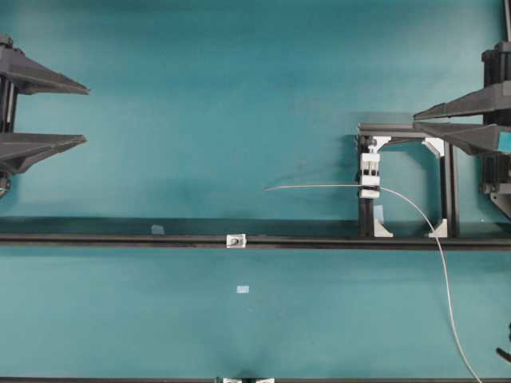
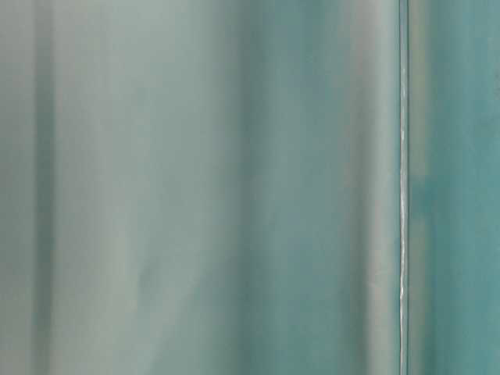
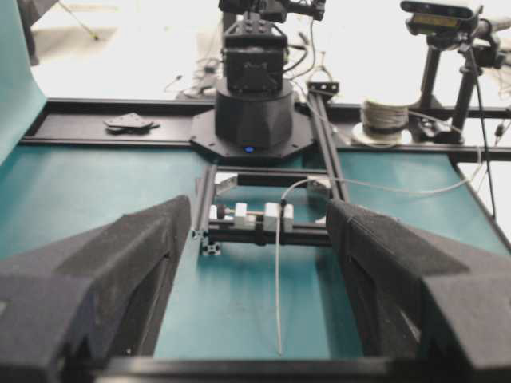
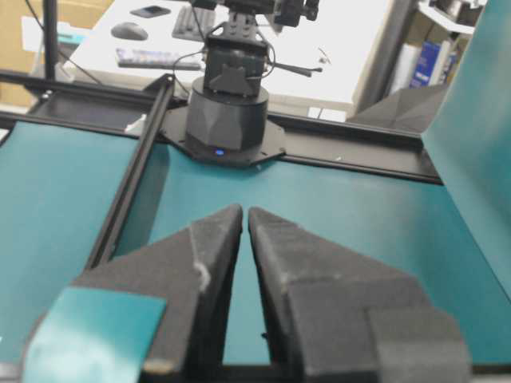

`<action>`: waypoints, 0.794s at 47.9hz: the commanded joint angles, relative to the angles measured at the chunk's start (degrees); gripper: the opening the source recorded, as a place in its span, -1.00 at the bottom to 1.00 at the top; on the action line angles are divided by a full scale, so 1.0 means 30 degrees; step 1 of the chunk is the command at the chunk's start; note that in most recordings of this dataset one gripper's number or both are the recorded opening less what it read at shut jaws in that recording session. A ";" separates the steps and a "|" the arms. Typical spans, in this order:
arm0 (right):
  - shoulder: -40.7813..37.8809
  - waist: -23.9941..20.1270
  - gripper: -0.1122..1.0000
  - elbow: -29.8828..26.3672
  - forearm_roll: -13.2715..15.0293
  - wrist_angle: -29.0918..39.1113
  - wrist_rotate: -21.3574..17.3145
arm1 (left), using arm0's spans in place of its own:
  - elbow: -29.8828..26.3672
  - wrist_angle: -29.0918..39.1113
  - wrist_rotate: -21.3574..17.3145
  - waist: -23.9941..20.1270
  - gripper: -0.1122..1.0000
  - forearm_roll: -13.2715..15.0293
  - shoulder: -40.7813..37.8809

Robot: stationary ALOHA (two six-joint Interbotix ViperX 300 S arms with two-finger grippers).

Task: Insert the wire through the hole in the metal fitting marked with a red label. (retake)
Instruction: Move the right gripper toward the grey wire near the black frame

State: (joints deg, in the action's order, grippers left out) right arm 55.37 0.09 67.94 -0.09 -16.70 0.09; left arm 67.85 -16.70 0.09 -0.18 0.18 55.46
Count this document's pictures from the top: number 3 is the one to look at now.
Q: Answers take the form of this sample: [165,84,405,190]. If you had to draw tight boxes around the spool of grey wire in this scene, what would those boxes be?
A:
[351,98,410,148]

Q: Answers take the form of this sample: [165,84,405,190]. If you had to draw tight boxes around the black bracket plates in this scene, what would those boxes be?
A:
[104,113,160,135]

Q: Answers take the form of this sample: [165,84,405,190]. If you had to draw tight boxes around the thin grey wire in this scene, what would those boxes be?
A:
[274,154,484,356]

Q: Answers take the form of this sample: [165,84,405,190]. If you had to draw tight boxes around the black aluminium extrusion frame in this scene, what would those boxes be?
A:
[20,91,510,254]

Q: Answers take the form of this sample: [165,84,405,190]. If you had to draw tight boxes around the white metal fitting blocks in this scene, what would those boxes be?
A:
[209,203,295,232]

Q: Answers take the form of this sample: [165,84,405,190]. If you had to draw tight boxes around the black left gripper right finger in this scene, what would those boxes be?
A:
[326,200,510,373]

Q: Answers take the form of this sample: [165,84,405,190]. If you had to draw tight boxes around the black camera on stand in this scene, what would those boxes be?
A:
[400,1,510,144]

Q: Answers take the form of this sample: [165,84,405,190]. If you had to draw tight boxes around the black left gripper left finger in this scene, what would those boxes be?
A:
[1,195,191,382]

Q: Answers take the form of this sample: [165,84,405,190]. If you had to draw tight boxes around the black robot arm with base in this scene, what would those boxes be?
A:
[190,1,325,161]

